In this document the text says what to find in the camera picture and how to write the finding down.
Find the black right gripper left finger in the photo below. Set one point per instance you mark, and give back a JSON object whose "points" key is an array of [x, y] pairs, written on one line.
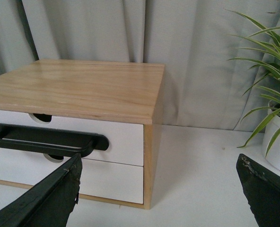
{"points": [[50, 202]]}

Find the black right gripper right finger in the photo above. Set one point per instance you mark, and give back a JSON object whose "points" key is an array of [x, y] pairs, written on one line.
{"points": [[261, 187]]}

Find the black drawer handle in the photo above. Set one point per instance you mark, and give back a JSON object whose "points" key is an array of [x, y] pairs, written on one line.
{"points": [[54, 142]]}

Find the wooden drawer cabinet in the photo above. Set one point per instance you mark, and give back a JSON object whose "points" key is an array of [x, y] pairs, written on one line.
{"points": [[103, 91]]}

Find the white plant pot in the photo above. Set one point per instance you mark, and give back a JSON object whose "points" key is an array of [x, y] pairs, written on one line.
{"points": [[276, 146]]}

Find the grey curtain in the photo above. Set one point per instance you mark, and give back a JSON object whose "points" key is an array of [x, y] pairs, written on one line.
{"points": [[195, 39]]}

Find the green spider plant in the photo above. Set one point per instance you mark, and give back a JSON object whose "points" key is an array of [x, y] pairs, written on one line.
{"points": [[266, 40]]}

